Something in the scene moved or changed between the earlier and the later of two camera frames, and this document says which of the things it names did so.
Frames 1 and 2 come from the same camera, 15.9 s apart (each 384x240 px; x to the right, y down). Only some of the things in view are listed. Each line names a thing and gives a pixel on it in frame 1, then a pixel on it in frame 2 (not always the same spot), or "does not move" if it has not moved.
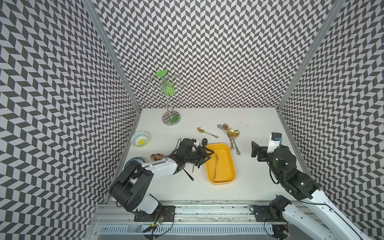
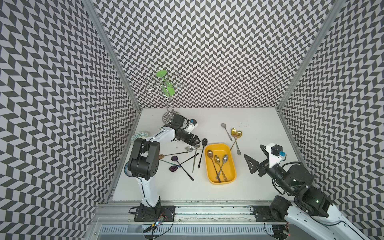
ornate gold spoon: (201, 130) -> (217, 160)
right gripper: (262, 151) -> (263, 165)
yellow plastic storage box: (220, 167) does not move
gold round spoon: (236, 134) does not move
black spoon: (204, 142) does not move
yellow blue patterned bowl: (140, 139) does not move
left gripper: (203, 154) -> (192, 142)
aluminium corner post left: (91, 3) does not move
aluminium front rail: (124, 213) does not move
